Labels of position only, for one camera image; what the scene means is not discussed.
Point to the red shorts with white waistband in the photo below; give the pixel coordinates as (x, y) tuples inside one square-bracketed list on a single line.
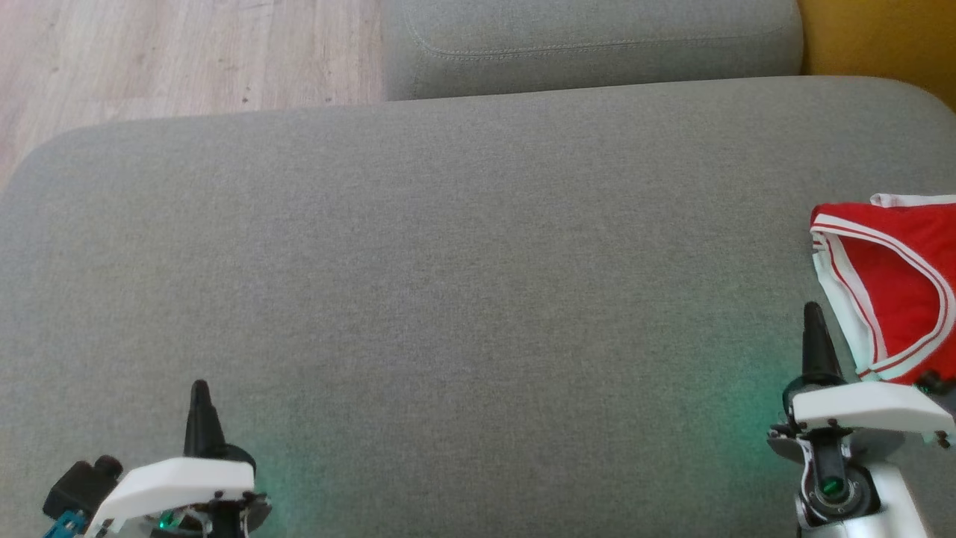
[(919, 199)]

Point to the blue left camera connector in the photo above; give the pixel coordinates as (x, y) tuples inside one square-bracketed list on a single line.
[(63, 525)]

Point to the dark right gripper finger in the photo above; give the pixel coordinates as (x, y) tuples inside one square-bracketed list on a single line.
[(820, 359)]

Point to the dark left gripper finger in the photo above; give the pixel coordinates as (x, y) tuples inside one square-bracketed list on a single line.
[(203, 433)]

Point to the light grey sofa cushion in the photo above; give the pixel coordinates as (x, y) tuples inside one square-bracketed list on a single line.
[(597, 45)]

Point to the large grey sofa seat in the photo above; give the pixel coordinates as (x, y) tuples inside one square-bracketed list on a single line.
[(448, 299)]

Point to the red and white jersey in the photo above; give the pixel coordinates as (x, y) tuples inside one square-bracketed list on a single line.
[(896, 291)]

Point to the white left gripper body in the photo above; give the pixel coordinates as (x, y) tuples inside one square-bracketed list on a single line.
[(179, 478)]

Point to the yellow sofa backrest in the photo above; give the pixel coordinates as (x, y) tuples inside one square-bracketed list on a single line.
[(881, 37)]

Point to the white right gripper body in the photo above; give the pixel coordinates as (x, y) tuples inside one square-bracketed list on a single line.
[(866, 407)]

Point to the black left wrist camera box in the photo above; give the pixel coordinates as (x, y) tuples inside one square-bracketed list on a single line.
[(78, 486)]

